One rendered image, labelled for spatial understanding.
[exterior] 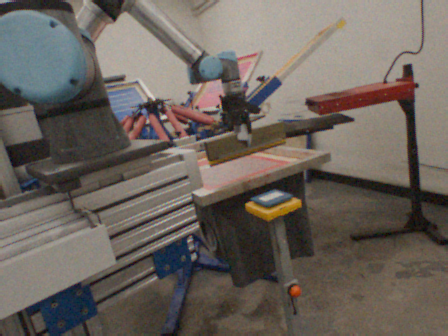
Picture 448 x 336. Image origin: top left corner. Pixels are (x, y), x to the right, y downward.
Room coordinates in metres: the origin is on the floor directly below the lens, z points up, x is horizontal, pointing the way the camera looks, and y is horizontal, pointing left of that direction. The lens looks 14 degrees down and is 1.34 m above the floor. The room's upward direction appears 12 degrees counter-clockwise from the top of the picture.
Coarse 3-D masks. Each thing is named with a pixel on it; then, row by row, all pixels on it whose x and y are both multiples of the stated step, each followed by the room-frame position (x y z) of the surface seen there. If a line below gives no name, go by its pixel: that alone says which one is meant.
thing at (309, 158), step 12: (204, 156) 1.95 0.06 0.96; (288, 156) 1.56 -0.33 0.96; (300, 156) 1.48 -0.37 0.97; (312, 156) 1.35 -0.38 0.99; (324, 156) 1.34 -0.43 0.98; (276, 168) 1.28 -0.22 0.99; (288, 168) 1.28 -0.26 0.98; (300, 168) 1.30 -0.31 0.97; (240, 180) 1.22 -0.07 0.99; (252, 180) 1.21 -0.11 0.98; (264, 180) 1.23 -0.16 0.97; (276, 180) 1.25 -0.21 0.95; (192, 192) 1.20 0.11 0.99; (204, 192) 1.17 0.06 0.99; (216, 192) 1.15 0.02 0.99; (228, 192) 1.17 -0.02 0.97; (240, 192) 1.19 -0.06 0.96; (204, 204) 1.13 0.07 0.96
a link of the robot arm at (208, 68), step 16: (112, 0) 1.16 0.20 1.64; (128, 0) 1.14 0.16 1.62; (144, 0) 1.16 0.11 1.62; (144, 16) 1.16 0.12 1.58; (160, 16) 1.16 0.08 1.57; (160, 32) 1.17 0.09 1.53; (176, 32) 1.17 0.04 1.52; (176, 48) 1.17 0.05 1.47; (192, 48) 1.17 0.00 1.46; (192, 64) 1.18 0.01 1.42; (208, 64) 1.16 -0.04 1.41; (208, 80) 1.19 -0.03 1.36
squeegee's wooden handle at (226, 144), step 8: (256, 128) 1.37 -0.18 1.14; (264, 128) 1.39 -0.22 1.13; (272, 128) 1.40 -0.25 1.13; (280, 128) 1.41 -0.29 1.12; (224, 136) 1.33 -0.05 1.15; (232, 136) 1.33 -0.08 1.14; (256, 136) 1.37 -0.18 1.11; (264, 136) 1.38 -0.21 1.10; (272, 136) 1.40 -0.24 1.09; (280, 136) 1.41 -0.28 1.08; (208, 144) 1.29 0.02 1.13; (216, 144) 1.30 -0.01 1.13; (224, 144) 1.31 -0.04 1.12; (232, 144) 1.32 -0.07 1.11; (240, 144) 1.34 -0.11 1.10; (256, 144) 1.37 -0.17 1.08; (208, 152) 1.29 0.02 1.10; (216, 152) 1.30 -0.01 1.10; (224, 152) 1.31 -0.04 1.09; (208, 160) 1.30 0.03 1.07
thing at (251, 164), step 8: (240, 160) 1.70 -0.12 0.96; (248, 160) 1.66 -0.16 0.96; (256, 160) 1.63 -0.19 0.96; (264, 160) 1.59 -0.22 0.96; (272, 160) 1.56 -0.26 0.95; (280, 160) 1.53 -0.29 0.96; (232, 168) 1.57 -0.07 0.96; (240, 168) 1.54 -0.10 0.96; (248, 168) 1.51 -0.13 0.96; (256, 168) 1.48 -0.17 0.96; (264, 168) 1.45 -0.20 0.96
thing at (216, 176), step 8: (208, 168) 1.67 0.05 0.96; (216, 168) 1.64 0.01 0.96; (224, 168) 1.60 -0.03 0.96; (208, 176) 1.52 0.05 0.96; (216, 176) 1.49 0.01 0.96; (224, 176) 1.46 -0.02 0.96; (232, 176) 1.43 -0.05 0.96; (240, 176) 1.40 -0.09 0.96; (248, 176) 1.38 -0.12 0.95; (208, 184) 1.38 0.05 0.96; (216, 184) 1.36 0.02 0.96; (224, 184) 1.34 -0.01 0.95
